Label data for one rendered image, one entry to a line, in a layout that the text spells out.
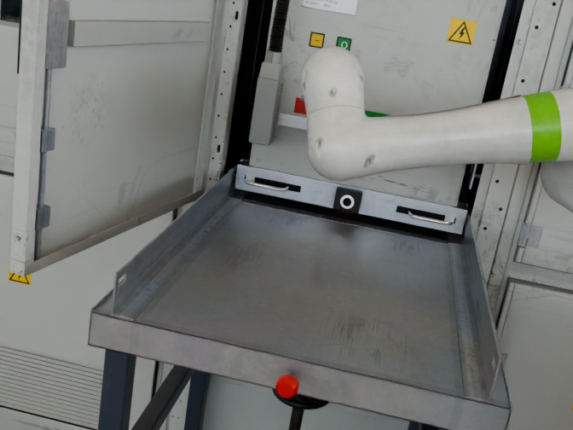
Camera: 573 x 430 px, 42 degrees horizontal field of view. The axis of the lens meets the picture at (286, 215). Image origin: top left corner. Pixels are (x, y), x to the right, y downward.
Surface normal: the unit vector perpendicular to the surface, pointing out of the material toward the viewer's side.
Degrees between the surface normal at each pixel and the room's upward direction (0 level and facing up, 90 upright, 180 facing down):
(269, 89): 90
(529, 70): 90
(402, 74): 90
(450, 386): 0
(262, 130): 90
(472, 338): 0
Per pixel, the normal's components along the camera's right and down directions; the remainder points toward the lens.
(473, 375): 0.16, -0.94
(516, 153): -0.11, 0.73
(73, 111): 0.92, 0.25
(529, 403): -0.18, 0.28
